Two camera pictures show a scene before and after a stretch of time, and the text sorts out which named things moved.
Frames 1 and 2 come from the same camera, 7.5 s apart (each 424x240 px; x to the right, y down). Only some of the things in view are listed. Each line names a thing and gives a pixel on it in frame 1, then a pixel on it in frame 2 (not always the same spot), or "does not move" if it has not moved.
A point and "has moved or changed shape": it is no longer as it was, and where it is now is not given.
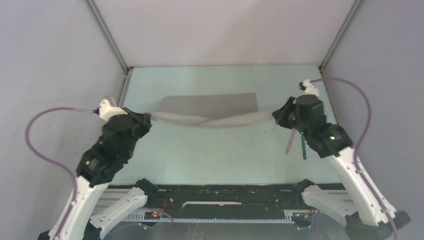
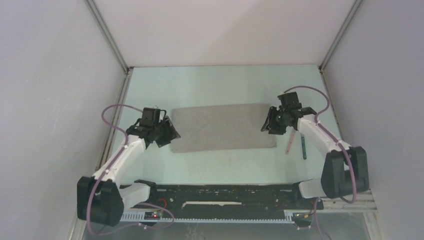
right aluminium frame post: x=355 y=6 does not move
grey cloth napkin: x=211 y=111 has moved or changed shape
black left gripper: x=143 y=119 → x=170 y=134
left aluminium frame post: x=126 y=67 does not move
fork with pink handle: x=290 y=141 does not move
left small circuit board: x=152 y=215 does not move
